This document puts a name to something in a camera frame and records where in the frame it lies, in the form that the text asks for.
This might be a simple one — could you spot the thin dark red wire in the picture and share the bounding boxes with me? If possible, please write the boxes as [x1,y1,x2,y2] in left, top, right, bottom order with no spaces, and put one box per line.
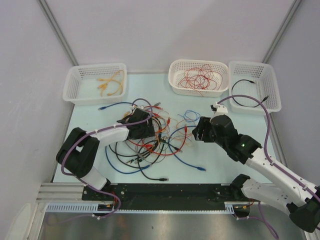
[179,63,224,97]

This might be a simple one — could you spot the yellow ethernet cable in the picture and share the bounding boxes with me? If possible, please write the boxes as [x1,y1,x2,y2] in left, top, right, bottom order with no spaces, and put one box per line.
[96,78,123,97]
[106,69,125,97]

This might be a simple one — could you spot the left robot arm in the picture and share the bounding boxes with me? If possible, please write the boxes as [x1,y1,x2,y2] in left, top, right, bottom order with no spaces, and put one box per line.
[55,107,155,200]

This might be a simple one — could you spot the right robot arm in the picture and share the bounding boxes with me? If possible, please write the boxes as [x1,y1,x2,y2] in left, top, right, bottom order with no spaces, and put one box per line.
[192,114,320,233]

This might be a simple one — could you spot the middle white plastic basket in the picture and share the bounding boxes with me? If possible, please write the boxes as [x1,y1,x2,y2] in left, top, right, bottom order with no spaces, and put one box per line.
[168,59,229,98]

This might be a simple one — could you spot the white plastic basket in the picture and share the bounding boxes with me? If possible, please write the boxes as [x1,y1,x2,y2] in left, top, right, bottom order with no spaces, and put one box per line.
[168,59,229,98]
[228,60,282,116]
[62,63,127,105]

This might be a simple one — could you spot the left white plastic basket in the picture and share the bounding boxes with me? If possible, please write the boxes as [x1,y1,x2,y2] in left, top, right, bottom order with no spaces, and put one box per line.
[62,63,127,105]

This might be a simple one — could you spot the right white plastic basket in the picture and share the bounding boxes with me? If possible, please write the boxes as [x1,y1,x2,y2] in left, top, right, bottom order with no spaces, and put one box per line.
[228,60,282,116]

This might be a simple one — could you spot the red ethernet cable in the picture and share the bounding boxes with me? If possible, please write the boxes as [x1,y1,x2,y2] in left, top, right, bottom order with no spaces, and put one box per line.
[159,123,190,156]
[134,104,172,156]

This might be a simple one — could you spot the thin blue wire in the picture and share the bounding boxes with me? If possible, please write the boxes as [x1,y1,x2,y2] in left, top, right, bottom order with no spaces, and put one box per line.
[177,109,201,122]

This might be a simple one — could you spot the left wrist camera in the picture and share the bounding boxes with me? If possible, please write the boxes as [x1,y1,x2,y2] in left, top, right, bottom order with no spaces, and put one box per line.
[130,105,144,112]

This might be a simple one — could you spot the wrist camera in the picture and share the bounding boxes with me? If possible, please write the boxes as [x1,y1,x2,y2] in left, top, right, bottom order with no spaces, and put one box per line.
[210,102,228,118]
[130,105,144,112]

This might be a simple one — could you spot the thin orange wire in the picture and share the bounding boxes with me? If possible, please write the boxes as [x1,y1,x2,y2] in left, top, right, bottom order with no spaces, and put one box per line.
[159,112,201,148]

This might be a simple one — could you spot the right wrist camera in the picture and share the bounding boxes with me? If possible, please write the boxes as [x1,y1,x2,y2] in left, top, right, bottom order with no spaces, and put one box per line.
[210,102,228,118]

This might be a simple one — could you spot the long blue ethernet cable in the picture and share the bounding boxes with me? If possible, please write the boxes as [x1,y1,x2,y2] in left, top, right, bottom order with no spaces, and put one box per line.
[97,101,154,174]

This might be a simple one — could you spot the black cable in basket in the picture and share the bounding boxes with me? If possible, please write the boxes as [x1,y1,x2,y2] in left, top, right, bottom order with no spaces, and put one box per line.
[230,79,270,108]

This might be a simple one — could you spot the yellow ethernet cable in basket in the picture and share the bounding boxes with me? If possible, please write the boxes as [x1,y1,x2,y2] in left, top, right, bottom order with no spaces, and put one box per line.
[96,78,123,97]

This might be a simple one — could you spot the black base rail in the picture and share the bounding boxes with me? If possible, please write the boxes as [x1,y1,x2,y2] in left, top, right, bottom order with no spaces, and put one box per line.
[81,182,252,217]

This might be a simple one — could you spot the white slotted cable duct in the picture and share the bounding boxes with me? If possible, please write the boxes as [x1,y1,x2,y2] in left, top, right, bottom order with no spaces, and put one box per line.
[46,202,235,214]

